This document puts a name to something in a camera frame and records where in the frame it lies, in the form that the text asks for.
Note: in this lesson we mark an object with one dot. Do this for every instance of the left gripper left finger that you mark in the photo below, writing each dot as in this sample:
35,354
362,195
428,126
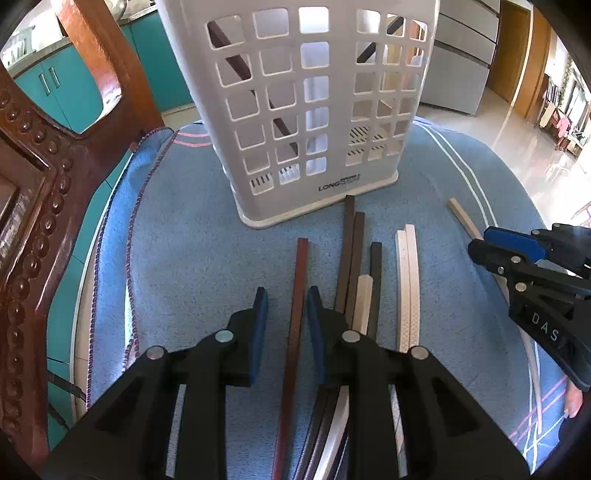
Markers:
126,432

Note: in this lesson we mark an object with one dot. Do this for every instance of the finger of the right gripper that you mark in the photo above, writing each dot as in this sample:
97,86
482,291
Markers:
494,258
526,244

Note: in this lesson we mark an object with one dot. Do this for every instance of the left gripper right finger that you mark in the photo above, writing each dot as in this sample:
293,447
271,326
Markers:
447,434

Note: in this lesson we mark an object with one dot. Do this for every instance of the light wooden chopstick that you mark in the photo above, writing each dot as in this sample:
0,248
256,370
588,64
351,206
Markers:
533,368

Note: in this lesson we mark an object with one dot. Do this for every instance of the white textured chopstick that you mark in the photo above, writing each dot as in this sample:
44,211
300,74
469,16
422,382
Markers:
414,275
404,292

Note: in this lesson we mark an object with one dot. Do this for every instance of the reddish brown chopstick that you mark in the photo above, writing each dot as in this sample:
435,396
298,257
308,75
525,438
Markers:
290,367

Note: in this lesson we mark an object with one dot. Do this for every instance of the teal kitchen cabinets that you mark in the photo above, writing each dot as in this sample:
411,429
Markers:
55,78

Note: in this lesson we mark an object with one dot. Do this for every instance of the cream short chopstick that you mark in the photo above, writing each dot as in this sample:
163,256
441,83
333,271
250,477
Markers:
341,416

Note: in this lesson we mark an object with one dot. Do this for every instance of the blue striped table cloth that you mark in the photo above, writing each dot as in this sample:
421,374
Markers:
175,262

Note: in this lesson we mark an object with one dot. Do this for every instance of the grey refrigerator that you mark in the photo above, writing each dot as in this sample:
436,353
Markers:
464,49

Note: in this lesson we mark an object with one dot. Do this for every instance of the black chopstick in basket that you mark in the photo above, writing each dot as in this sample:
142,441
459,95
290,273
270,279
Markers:
395,26

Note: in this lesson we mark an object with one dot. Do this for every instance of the white plastic utensil basket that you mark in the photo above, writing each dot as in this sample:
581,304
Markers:
353,119

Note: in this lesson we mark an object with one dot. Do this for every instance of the carved wooden chair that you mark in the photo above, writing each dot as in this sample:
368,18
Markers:
49,174

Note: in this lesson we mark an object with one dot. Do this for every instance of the reddish chopstick in basket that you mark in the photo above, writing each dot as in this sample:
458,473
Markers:
260,95

